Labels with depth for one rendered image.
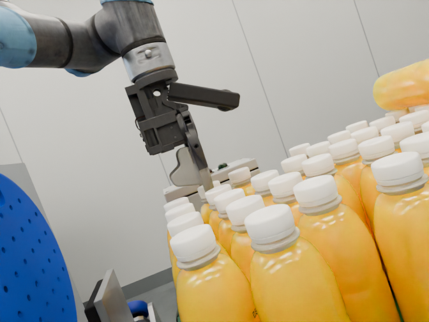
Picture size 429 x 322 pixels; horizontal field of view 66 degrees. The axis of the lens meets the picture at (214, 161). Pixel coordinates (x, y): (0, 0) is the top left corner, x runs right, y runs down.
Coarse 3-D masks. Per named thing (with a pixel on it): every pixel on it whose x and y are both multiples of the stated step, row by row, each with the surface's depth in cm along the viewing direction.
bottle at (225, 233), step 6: (222, 216) 40; (222, 222) 41; (228, 222) 40; (222, 228) 40; (228, 228) 39; (222, 234) 40; (228, 234) 39; (222, 240) 40; (228, 240) 39; (228, 246) 39; (228, 252) 39
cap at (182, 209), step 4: (184, 204) 45; (188, 204) 44; (192, 204) 43; (176, 208) 44; (180, 208) 43; (184, 208) 42; (188, 208) 42; (192, 208) 43; (168, 212) 43; (172, 212) 42; (176, 212) 42; (180, 212) 42; (184, 212) 42; (188, 212) 42; (168, 216) 42; (172, 216) 42; (176, 216) 42; (168, 220) 43
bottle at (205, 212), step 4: (204, 200) 54; (204, 204) 55; (208, 204) 54; (204, 208) 54; (208, 208) 53; (200, 212) 55; (204, 212) 54; (208, 212) 53; (204, 216) 54; (208, 216) 53; (204, 220) 54; (208, 220) 53
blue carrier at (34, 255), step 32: (0, 192) 40; (0, 224) 37; (32, 224) 45; (0, 256) 35; (32, 256) 42; (0, 288) 33; (32, 288) 39; (64, 288) 48; (0, 320) 31; (32, 320) 36; (64, 320) 44
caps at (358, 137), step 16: (400, 112) 59; (416, 112) 50; (352, 128) 62; (368, 128) 52; (384, 128) 46; (400, 128) 43; (304, 144) 62; (320, 144) 54; (336, 144) 48; (352, 144) 46; (368, 144) 39; (384, 144) 39; (400, 144) 34; (416, 144) 32
